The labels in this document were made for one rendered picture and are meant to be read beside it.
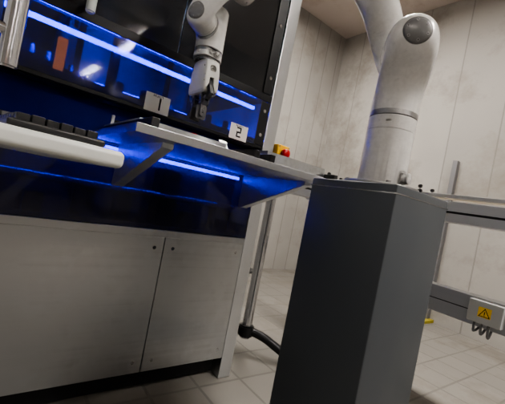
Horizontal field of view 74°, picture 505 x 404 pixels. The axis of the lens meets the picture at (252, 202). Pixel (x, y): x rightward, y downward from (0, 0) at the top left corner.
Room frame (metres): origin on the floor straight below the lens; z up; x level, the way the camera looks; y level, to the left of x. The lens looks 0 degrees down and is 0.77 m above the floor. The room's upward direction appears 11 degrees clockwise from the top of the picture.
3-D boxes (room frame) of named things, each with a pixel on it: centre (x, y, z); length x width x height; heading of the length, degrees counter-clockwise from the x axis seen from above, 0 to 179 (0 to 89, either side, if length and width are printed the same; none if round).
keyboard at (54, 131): (0.66, 0.46, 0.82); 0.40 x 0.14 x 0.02; 46
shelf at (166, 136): (1.09, 0.14, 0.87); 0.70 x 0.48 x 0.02; 129
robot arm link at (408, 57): (0.85, -0.32, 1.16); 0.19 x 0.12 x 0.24; 168
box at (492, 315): (1.34, -1.01, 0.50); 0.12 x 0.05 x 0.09; 39
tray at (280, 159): (1.17, -0.01, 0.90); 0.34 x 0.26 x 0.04; 39
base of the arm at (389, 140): (0.88, -0.32, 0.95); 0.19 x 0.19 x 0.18
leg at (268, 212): (1.69, -0.09, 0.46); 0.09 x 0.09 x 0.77; 39
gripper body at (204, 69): (1.00, 0.21, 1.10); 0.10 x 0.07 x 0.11; 39
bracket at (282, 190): (1.24, -0.06, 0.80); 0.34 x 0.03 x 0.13; 39
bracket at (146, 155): (0.92, 0.33, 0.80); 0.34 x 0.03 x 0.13; 39
